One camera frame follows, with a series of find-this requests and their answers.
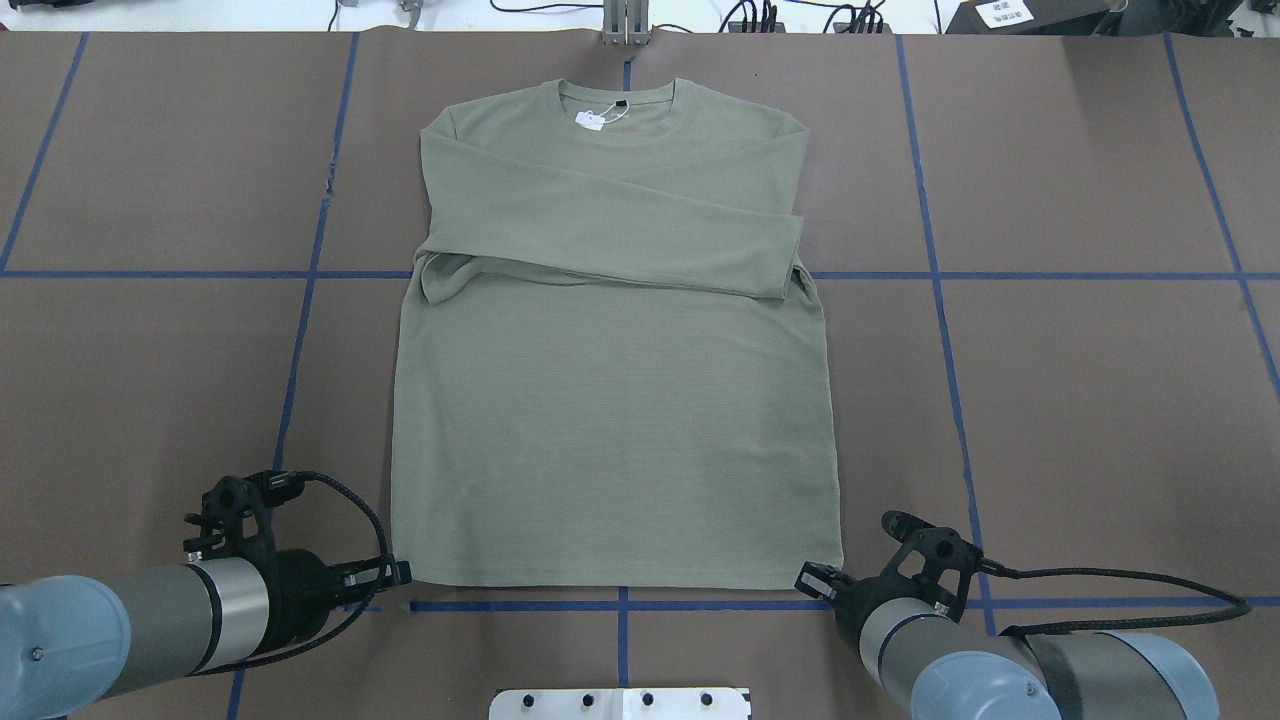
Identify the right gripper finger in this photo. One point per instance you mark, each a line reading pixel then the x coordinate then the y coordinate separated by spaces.
pixel 821 581

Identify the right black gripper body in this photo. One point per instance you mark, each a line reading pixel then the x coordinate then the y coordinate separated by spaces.
pixel 858 596

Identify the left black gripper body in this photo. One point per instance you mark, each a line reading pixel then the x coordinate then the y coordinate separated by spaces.
pixel 303 583

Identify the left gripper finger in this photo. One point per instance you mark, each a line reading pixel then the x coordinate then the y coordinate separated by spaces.
pixel 374 574

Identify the olive green long-sleeve shirt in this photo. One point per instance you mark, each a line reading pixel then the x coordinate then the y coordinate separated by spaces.
pixel 612 366

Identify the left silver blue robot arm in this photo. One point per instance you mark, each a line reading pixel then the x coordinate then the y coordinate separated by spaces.
pixel 70 641

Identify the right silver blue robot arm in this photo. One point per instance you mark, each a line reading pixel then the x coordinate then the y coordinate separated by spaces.
pixel 934 668

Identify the white paper shirt tag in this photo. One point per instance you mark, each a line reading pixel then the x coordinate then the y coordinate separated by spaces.
pixel 589 120

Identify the black box with label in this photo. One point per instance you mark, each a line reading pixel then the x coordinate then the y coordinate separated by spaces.
pixel 1033 18

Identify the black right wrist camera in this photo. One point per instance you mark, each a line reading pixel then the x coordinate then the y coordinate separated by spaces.
pixel 933 564

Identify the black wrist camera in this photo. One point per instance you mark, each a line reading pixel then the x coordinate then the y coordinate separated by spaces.
pixel 933 564
pixel 234 519

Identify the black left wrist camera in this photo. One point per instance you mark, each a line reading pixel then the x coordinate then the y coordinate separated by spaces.
pixel 234 519

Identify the white camera mast pedestal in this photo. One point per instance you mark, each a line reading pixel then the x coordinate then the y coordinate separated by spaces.
pixel 623 703

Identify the aluminium frame post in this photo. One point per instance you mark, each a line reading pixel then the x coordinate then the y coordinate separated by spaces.
pixel 626 23

